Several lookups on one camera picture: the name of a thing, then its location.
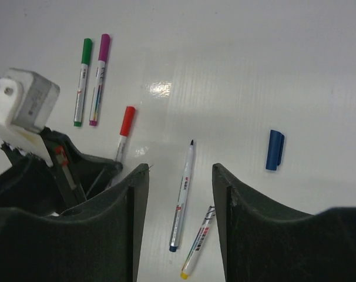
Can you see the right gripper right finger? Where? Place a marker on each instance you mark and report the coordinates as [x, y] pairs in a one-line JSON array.
[[264, 240]]

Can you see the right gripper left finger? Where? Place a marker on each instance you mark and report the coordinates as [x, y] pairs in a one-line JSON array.
[[98, 240]]

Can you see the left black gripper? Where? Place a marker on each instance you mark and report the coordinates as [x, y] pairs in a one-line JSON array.
[[33, 186]]

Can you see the red pen cap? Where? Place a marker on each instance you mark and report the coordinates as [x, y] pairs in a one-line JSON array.
[[127, 121]]

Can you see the red marker pen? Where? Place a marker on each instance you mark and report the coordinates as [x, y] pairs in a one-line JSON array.
[[121, 148]]

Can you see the green marker pen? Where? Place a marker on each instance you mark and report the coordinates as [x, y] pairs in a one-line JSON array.
[[80, 96]]

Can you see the purple pen cap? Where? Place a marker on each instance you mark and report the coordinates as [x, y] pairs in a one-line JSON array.
[[104, 47]]

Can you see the purple marker pen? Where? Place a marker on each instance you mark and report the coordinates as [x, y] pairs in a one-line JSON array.
[[97, 93]]

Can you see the green pen cap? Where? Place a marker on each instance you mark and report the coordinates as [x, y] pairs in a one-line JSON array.
[[87, 51]]

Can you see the yellow marker pen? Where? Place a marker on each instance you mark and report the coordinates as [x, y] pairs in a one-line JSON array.
[[195, 250]]

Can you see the blue marker pen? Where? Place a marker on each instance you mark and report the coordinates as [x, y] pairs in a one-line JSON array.
[[177, 226]]

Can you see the blue pen cap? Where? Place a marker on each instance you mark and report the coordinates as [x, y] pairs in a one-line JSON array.
[[275, 150]]

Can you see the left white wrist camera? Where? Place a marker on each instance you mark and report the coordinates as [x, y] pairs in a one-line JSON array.
[[26, 102]]

